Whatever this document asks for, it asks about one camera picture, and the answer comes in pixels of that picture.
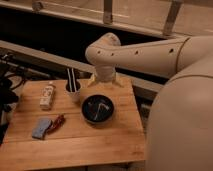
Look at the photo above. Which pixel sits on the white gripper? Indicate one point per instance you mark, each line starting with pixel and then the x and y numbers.
pixel 104 74

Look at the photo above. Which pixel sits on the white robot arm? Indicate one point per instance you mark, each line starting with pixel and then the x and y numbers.
pixel 180 125

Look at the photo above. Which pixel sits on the metal utensil in bowl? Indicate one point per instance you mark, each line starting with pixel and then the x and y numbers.
pixel 99 108

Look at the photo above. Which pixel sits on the black bowl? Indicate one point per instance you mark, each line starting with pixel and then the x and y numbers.
pixel 90 107

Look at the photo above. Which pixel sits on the black chopstick right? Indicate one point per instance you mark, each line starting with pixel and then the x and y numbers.
pixel 74 82

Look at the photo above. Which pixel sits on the black chopstick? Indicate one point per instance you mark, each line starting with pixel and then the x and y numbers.
pixel 74 82
pixel 70 80

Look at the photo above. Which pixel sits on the white cup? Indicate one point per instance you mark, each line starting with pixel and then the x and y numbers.
pixel 75 96

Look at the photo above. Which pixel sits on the black chopstick left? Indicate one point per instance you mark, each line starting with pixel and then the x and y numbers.
pixel 70 80

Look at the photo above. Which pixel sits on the red wrapped snack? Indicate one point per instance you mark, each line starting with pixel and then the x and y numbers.
pixel 58 122

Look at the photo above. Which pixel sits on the white bottle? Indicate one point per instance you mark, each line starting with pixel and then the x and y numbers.
pixel 47 96

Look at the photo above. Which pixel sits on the blue sponge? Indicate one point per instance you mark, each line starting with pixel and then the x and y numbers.
pixel 41 127

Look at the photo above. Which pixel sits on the metal rail bracket middle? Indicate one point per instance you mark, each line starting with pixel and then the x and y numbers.
pixel 108 11

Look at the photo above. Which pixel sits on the metal rail bracket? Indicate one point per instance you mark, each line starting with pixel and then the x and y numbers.
pixel 108 11
pixel 37 5
pixel 172 16

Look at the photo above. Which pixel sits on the black equipment with cables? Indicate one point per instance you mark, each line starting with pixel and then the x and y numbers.
pixel 7 94

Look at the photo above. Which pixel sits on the metal rail bracket right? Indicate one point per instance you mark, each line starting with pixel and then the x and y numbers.
pixel 172 16

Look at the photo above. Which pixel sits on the metal rail bracket left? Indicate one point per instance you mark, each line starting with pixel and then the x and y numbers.
pixel 37 5

